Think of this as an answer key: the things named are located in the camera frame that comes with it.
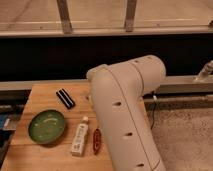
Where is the black cable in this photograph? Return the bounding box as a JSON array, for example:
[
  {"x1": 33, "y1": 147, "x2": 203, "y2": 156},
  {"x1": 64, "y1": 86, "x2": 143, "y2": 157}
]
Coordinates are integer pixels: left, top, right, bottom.
[{"x1": 149, "y1": 94, "x2": 159, "y2": 130}]

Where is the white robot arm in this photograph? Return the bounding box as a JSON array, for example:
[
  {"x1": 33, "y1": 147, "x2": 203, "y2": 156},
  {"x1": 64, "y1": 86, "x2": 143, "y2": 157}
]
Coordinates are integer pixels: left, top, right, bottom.
[{"x1": 86, "y1": 55, "x2": 166, "y2": 171}]

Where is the right metal window post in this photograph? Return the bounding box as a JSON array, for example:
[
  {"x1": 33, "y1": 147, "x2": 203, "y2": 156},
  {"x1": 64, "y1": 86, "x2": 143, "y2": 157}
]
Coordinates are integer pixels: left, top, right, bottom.
[{"x1": 124, "y1": 0, "x2": 137, "y2": 32}]

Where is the metal window post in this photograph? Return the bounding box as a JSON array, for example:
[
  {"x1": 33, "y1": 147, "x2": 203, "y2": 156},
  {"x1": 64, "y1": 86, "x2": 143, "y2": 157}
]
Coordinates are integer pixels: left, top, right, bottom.
[
  {"x1": 124, "y1": 0, "x2": 137, "y2": 32},
  {"x1": 57, "y1": 0, "x2": 72, "y2": 34}
]

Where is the grey metal rail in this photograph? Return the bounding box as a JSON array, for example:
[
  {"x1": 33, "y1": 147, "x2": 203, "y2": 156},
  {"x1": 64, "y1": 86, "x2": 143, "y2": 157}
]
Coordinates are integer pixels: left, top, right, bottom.
[{"x1": 156, "y1": 75, "x2": 213, "y2": 94}]

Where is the black striped rectangular block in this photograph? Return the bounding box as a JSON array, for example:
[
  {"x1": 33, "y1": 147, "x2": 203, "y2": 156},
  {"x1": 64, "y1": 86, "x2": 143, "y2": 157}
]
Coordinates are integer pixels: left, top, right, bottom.
[{"x1": 56, "y1": 89, "x2": 75, "y2": 109}]

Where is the white glue bottle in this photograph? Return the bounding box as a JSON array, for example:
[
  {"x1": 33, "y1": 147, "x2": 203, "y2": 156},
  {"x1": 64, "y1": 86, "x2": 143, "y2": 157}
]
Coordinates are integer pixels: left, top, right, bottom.
[{"x1": 71, "y1": 116, "x2": 89, "y2": 156}]

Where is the red brown oblong object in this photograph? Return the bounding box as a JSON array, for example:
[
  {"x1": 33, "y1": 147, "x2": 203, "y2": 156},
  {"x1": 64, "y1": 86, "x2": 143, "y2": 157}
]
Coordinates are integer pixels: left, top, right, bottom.
[{"x1": 93, "y1": 128, "x2": 102, "y2": 155}]

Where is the left metal window post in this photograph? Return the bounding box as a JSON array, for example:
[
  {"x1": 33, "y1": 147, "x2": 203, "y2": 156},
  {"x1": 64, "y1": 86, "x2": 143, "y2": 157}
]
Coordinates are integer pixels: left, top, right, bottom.
[{"x1": 57, "y1": 0, "x2": 72, "y2": 34}]

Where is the green ceramic bowl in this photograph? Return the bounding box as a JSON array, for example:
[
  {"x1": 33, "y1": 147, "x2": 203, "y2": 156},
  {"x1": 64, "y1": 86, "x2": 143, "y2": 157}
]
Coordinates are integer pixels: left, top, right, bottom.
[{"x1": 28, "y1": 110, "x2": 66, "y2": 144}]

